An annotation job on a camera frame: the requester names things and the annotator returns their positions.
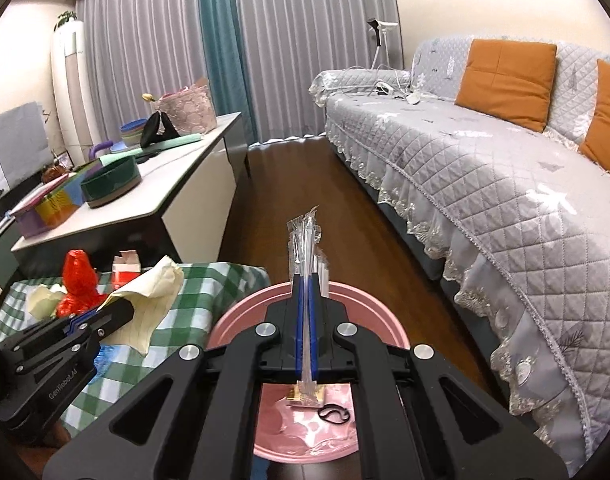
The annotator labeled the teal curtain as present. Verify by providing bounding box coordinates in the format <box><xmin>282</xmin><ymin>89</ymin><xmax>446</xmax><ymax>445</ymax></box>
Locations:
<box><xmin>195</xmin><ymin>0</ymin><xmax>259</xmax><ymax>143</ymax></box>

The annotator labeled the white standing air conditioner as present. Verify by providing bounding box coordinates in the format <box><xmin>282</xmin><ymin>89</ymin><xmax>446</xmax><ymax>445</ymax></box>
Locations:
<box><xmin>52</xmin><ymin>20</ymin><xmax>93</xmax><ymax>161</ymax></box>

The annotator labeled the black fabric item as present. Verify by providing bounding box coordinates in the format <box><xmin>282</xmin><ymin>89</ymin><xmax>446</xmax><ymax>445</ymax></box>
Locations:
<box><xmin>140</xmin><ymin>110</ymin><xmax>182</xmax><ymax>149</ymax></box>

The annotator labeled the white topped coffee table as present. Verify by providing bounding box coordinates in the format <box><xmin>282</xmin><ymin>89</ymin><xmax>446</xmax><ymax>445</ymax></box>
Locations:
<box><xmin>10</xmin><ymin>110</ymin><xmax>251</xmax><ymax>281</ymax></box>

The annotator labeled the colourful rectangular tin box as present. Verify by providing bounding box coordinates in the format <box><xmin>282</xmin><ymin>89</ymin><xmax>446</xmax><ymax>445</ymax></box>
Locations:
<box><xmin>9</xmin><ymin>172</ymin><xmax>88</xmax><ymax>239</ymax></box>

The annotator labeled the white charger with cables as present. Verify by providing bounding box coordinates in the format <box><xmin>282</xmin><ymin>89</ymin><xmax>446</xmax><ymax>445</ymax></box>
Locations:
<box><xmin>352</xmin><ymin>62</ymin><xmax>427</xmax><ymax>107</ymax></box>

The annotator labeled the black hair tie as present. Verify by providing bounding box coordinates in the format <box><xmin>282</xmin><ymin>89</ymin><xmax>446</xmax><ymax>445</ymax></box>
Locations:
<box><xmin>317</xmin><ymin>403</ymin><xmax>350</xmax><ymax>425</ymax></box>

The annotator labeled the grey cloth covered television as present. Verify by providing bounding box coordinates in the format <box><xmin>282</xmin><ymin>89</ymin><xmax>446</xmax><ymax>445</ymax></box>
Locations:
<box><xmin>0</xmin><ymin>101</ymin><xmax>53</xmax><ymax>206</ymax></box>

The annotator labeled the crumpled beige paper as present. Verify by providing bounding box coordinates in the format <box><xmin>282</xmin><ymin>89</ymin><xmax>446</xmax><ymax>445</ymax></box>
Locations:
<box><xmin>25</xmin><ymin>284</ymin><xmax>68</xmax><ymax>320</ymax></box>

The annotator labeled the pink plastic basin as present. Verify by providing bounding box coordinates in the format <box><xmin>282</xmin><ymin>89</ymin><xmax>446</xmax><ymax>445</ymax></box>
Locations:
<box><xmin>205</xmin><ymin>281</ymin><xmax>412</xmax><ymax>458</ymax></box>

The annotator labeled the grey curtain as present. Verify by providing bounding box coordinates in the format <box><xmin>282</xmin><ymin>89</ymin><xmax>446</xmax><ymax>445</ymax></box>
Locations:
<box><xmin>232</xmin><ymin>0</ymin><xmax>403</xmax><ymax>143</ymax></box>
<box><xmin>75</xmin><ymin>0</ymin><xmax>208</xmax><ymax>171</ymax></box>

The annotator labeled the sofa with grey quilted cover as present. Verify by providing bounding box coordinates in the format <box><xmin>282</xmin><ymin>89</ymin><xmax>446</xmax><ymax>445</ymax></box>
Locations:
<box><xmin>309</xmin><ymin>35</ymin><xmax>610</xmax><ymax>461</ymax></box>

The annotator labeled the blue plastic wrapper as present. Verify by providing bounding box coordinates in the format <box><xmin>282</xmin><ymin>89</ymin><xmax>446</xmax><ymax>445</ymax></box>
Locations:
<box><xmin>92</xmin><ymin>345</ymin><xmax>118</xmax><ymax>373</ymax></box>

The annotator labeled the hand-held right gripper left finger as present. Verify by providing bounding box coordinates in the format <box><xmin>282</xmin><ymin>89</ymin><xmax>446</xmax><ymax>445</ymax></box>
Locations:
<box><xmin>42</xmin><ymin>275</ymin><xmax>306</xmax><ymax>480</ymax></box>

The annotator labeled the pale yellow paper sheet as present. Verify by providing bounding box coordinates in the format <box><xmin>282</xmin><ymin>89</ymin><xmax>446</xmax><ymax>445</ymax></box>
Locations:
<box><xmin>101</xmin><ymin>255</ymin><xmax>186</xmax><ymax>358</ymax></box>

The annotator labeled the brown tabletop ornament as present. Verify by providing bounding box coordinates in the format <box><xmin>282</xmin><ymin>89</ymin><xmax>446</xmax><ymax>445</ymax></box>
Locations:
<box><xmin>42</xmin><ymin>156</ymin><xmax>72</xmax><ymax>182</ymax></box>

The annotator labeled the white floor lamp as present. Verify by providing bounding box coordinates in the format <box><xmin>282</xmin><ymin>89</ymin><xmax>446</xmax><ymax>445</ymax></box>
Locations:
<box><xmin>366</xmin><ymin>17</ymin><xmax>400</xmax><ymax>73</ymax></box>

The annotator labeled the red and white carton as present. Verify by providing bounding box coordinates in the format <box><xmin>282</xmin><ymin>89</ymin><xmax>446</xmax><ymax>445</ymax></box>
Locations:
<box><xmin>111</xmin><ymin>250</ymin><xmax>145</xmax><ymax>288</ymax></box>

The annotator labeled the mint green rolled mat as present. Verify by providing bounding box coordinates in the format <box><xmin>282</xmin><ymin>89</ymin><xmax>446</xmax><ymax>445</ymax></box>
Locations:
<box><xmin>99</xmin><ymin>132</ymin><xmax>206</xmax><ymax>166</ymax></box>

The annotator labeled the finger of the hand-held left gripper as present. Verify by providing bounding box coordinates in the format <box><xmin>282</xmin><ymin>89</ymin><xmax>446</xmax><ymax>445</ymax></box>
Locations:
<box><xmin>0</xmin><ymin>300</ymin><xmax>136</xmax><ymax>356</ymax></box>
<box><xmin>12</xmin><ymin>327</ymin><xmax>108</xmax><ymax>378</ymax></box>

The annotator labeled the dark green round bowl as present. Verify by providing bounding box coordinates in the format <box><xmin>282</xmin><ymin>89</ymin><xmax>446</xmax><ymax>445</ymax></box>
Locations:
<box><xmin>80</xmin><ymin>155</ymin><xmax>142</xmax><ymax>209</ymax></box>

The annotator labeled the clear plastic wrapper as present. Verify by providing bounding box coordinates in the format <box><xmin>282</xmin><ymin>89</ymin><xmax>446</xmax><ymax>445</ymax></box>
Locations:
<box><xmin>285</xmin><ymin>205</ymin><xmax>332</xmax><ymax>407</ymax></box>

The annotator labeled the red plastic bag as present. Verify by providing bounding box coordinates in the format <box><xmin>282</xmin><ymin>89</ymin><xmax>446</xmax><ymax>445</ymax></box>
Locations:
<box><xmin>55</xmin><ymin>249</ymin><xmax>108</xmax><ymax>318</ymax></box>

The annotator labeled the orange cushion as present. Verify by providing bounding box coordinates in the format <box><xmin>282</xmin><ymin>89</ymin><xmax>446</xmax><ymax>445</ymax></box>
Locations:
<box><xmin>455</xmin><ymin>38</ymin><xmax>558</xmax><ymax>133</ymax></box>
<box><xmin>579</xmin><ymin>58</ymin><xmax>610</xmax><ymax>183</ymax></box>

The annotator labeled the green checked tablecloth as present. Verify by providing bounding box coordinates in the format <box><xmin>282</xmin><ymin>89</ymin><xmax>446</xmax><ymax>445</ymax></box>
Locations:
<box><xmin>0</xmin><ymin>261</ymin><xmax>271</xmax><ymax>426</ymax></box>

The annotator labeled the stack of coloured bowls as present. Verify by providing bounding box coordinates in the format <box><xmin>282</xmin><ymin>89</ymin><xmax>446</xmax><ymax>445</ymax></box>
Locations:
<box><xmin>119</xmin><ymin>119</ymin><xmax>151</xmax><ymax>147</ymax></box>

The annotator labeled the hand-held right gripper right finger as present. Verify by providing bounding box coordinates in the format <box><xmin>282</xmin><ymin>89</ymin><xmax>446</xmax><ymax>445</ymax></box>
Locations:
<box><xmin>307</xmin><ymin>275</ymin><xmax>568</xmax><ymax>480</ymax></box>

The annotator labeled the pink woven basket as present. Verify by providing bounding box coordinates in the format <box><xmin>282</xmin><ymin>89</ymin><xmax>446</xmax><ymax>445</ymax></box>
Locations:
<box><xmin>154</xmin><ymin>77</ymin><xmax>218</xmax><ymax>136</ymax></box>

